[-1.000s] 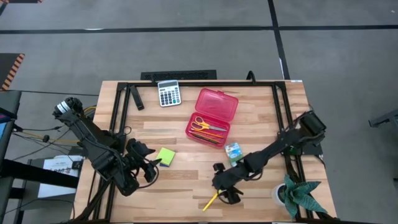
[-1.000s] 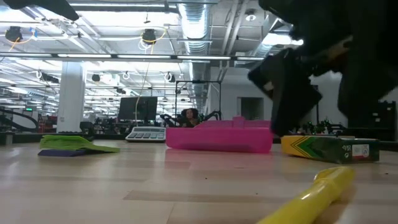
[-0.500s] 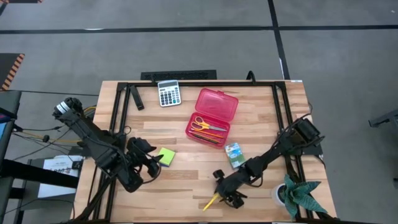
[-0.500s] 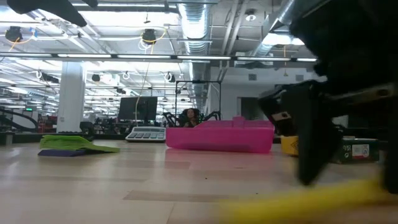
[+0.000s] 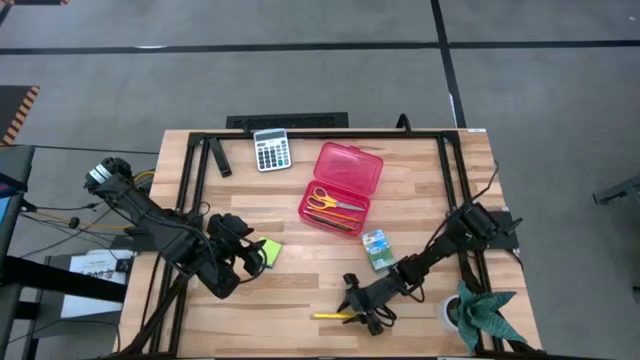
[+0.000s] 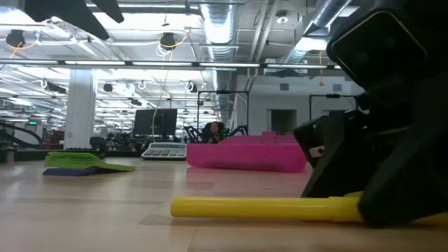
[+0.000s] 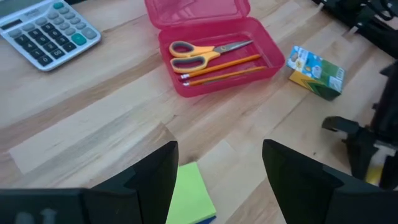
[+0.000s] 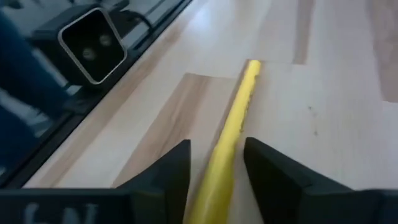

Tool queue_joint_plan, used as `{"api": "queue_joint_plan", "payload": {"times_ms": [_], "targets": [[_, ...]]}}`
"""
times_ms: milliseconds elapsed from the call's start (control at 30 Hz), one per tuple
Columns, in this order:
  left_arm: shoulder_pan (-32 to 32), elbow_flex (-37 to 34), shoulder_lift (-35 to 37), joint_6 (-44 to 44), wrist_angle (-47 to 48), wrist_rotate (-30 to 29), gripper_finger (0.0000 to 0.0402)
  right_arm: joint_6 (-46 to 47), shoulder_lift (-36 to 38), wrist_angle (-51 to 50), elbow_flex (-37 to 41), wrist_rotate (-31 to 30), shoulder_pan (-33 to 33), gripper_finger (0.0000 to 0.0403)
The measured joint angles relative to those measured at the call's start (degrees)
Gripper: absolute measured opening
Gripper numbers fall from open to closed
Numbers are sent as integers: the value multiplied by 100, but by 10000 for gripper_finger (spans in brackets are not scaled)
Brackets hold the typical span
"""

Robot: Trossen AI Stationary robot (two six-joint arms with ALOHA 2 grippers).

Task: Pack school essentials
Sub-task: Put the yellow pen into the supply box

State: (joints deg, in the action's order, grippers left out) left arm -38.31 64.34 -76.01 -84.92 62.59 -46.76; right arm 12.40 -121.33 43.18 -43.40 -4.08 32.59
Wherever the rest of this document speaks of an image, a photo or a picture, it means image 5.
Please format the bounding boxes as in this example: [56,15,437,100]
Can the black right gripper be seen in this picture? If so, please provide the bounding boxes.
[337,272,401,337]

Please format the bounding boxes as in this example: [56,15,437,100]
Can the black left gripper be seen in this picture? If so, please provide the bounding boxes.
[207,212,269,279]

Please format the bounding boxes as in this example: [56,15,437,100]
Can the green sticky note pad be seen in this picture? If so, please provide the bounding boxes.
[257,236,284,270]

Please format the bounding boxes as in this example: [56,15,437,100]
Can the yellow pencil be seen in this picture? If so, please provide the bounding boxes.
[309,311,359,321]

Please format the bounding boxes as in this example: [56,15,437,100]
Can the yellow-handled scissors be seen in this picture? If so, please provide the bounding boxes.
[306,186,367,213]

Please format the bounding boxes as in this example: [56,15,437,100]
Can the pink plastic pencil case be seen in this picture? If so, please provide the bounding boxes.
[298,141,385,238]

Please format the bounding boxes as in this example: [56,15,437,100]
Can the white plant pot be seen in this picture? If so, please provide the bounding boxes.
[437,293,464,332]

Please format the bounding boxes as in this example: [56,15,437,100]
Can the grey desk calculator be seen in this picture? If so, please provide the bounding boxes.
[252,128,293,173]

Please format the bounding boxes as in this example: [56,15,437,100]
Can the green artificial plant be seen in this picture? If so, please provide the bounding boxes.
[452,279,527,352]

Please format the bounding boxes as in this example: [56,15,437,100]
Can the black floor vent grille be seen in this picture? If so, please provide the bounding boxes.
[225,112,350,130]

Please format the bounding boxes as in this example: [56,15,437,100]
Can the white paper sheet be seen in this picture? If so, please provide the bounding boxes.
[60,248,135,320]

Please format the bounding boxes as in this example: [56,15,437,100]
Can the grey furniture leg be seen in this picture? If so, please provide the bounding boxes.
[593,175,640,206]

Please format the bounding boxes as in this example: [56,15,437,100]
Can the black mat with striped edge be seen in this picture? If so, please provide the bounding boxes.
[0,84,40,147]

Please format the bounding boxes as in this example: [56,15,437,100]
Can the black flat bracket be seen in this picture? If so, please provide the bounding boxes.
[207,135,233,179]

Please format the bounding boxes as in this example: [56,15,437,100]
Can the black metal table frame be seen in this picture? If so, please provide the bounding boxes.
[119,129,546,360]

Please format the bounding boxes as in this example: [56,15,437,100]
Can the yellow cable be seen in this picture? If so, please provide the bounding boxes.
[35,169,156,232]

